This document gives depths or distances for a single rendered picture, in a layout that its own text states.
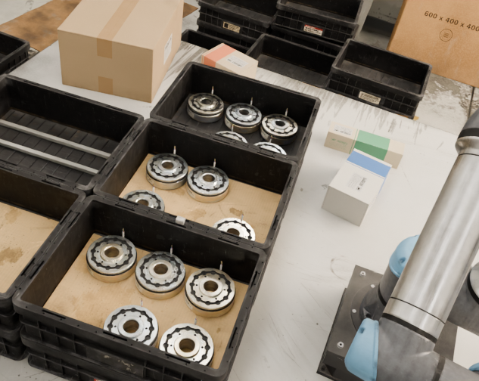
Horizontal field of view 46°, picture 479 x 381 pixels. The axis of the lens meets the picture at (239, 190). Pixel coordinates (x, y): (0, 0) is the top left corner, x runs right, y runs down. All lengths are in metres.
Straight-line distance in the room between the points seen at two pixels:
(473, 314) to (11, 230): 0.95
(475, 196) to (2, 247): 0.93
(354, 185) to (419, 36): 2.41
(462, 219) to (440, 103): 2.89
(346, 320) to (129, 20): 1.17
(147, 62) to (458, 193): 1.20
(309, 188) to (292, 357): 0.56
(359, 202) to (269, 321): 0.43
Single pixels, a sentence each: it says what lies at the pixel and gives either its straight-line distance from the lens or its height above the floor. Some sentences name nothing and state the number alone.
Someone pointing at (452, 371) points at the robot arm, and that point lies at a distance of 0.76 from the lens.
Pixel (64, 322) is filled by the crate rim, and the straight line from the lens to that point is 1.03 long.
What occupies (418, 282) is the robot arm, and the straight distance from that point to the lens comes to 0.76.
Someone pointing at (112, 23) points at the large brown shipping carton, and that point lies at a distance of 1.88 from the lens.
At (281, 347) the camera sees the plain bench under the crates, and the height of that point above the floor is 0.70.
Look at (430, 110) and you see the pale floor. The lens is 3.54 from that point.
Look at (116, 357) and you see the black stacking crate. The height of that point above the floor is 0.87.
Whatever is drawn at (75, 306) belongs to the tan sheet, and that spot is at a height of 0.83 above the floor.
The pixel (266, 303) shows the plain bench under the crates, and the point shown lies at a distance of 1.36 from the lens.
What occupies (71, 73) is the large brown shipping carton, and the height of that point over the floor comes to 0.75.
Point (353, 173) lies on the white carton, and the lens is 1.61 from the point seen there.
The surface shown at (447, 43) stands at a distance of 3.90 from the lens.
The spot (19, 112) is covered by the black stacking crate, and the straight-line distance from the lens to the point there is 1.63.
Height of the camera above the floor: 1.80
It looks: 44 degrees down
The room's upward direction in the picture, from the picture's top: 11 degrees clockwise
